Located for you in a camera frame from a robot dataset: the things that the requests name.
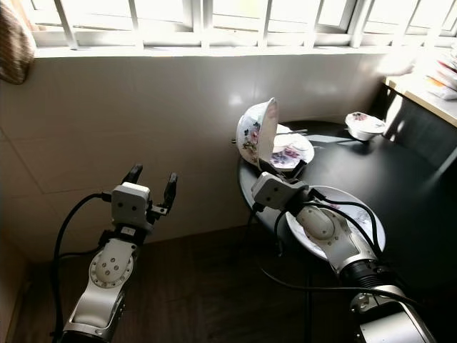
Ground brown striped hanging towel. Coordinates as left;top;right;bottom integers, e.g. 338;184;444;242
0;0;36;85

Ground dark counter cabinet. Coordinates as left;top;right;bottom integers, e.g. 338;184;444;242
371;89;457;183

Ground light wooden counter top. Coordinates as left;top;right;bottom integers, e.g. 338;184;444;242
384;75;457;129

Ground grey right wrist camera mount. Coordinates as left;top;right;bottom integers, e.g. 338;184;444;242
251;171;305;212

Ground small white floral bowl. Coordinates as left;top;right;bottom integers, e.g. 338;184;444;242
345;111;388;141

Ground black round table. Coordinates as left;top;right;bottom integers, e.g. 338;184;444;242
238;120;457;287

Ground large white floral bowl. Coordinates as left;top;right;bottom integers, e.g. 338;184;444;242
236;98;279;172

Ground colourful food packages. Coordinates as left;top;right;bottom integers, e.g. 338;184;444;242
425;57;457;101

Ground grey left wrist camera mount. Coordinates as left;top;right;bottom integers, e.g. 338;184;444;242
111;182;152;228

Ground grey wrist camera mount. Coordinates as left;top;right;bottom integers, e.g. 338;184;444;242
251;171;305;212
111;182;152;228

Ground white barred window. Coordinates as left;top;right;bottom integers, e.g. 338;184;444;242
29;0;457;56

